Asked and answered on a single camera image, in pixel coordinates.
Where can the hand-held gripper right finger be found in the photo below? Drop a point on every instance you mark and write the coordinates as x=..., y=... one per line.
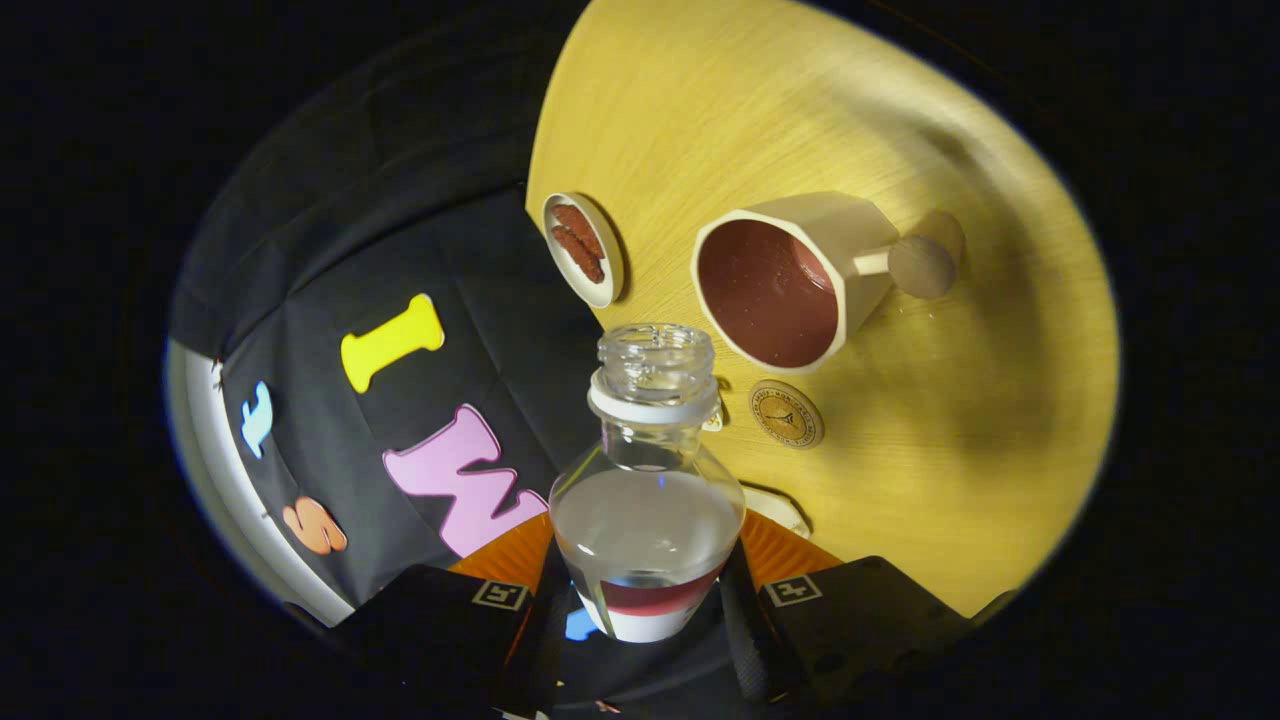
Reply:
x=750, y=640

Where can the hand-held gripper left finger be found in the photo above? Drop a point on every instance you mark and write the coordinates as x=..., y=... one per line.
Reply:
x=535, y=640

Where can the clear juice bottle red label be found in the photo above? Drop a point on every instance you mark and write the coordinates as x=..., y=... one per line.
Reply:
x=645, y=520

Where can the round cork coaster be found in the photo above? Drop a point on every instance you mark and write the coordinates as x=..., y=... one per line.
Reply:
x=787, y=414

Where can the cream toaster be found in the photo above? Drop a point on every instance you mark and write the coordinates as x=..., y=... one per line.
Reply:
x=780, y=510

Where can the small white dish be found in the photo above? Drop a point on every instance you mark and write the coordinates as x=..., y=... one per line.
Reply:
x=716, y=420

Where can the wooden table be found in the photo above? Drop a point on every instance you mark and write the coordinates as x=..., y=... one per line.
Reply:
x=950, y=450

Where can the red sausage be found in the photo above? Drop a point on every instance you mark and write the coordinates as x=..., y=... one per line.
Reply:
x=580, y=257
x=580, y=228

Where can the white oval plate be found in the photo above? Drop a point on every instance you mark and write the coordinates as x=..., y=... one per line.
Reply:
x=612, y=260

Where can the black backdrop cloth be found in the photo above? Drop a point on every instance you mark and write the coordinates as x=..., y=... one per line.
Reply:
x=350, y=250

